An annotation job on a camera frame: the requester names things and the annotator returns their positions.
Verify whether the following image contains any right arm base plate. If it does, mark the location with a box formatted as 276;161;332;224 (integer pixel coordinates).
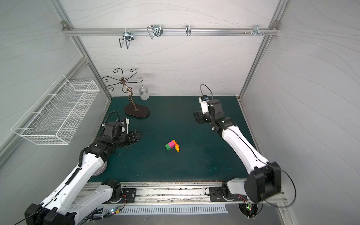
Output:
205;185;248;202

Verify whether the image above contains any green lego brick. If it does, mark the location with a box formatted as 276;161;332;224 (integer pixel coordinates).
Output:
165;144;172;151

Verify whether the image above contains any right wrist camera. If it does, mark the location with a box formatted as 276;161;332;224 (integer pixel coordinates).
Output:
198;95;209;114

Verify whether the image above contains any white vent strip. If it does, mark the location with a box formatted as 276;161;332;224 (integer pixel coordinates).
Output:
117;204;228;216

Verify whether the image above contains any purple plate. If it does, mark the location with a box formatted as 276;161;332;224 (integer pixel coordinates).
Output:
92;162;107;177

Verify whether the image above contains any aluminium top rail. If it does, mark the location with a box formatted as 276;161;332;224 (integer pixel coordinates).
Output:
63;27;280;37

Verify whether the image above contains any pink lego brick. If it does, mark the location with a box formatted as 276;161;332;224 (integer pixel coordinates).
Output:
168;141;175;148

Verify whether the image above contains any green table mat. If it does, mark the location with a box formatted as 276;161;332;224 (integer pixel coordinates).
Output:
91;96;248;182

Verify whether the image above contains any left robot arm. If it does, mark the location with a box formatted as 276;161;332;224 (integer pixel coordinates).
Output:
24;118;143;225

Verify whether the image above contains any white wire basket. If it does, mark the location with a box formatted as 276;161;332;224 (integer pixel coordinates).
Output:
11;75;99;145

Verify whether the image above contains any brown metal cup stand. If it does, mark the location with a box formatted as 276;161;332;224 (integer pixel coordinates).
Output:
101;68;150;118

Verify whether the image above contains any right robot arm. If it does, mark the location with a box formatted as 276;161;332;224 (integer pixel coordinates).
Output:
193;95;284;203

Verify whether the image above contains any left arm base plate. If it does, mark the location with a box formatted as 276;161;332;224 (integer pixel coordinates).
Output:
119;188;137;204

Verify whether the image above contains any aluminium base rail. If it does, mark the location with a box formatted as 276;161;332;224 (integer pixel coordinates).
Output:
70;182;290;206

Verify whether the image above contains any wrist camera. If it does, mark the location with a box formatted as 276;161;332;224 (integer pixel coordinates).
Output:
120;118;129;136
198;95;209;114

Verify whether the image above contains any metal hook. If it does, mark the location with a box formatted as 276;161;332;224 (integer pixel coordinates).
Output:
244;25;269;37
185;25;191;37
119;31;134;49
147;24;164;39

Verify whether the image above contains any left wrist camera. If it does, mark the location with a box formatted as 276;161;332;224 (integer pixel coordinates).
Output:
120;118;129;136

